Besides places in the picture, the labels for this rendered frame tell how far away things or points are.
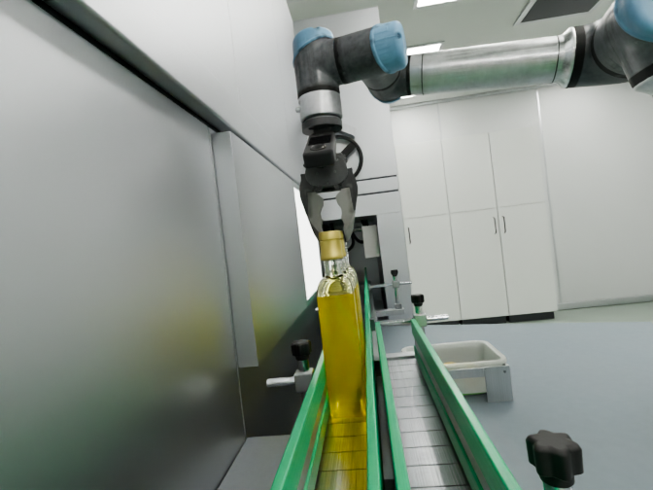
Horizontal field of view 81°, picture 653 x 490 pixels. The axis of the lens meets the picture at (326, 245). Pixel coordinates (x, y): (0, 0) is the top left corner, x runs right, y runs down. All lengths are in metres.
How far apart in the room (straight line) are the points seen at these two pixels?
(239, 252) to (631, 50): 0.59
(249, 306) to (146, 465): 0.25
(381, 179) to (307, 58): 1.06
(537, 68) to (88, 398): 0.76
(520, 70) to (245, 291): 0.59
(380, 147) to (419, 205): 2.80
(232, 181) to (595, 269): 5.28
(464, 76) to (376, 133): 0.99
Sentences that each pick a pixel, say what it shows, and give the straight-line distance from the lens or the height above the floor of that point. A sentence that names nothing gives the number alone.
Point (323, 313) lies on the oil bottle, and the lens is 0.58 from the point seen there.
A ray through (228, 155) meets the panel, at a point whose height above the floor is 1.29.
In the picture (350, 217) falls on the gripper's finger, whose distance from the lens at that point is 0.65.
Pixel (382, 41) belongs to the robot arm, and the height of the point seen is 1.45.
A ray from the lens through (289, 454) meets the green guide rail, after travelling 0.38.
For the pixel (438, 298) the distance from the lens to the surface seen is 4.56.
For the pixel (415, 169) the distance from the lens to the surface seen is 4.54.
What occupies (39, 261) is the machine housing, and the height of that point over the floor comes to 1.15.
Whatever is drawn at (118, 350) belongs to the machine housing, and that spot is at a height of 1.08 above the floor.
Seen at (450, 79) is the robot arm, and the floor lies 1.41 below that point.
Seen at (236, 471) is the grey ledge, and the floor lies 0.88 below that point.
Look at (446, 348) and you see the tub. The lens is 1.09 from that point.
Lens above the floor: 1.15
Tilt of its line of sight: level
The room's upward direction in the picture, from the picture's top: 7 degrees counter-clockwise
